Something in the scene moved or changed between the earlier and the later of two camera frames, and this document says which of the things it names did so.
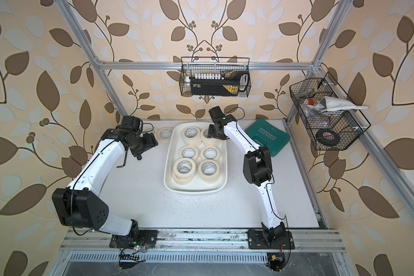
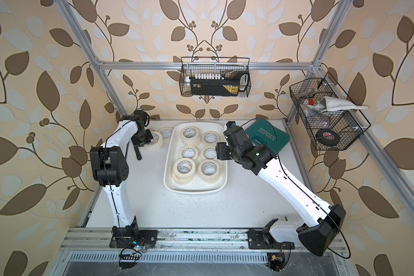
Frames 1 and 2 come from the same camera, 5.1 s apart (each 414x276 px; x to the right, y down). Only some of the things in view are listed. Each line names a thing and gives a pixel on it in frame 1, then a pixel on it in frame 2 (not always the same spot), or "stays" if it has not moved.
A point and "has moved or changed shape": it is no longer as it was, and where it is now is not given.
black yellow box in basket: [232, 84] stays
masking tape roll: [164, 134] stays
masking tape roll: [207, 141] has moved or changed shape
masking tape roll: [191, 135] stays
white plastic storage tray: [194, 164] stays
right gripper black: [211, 133] to [221, 148]
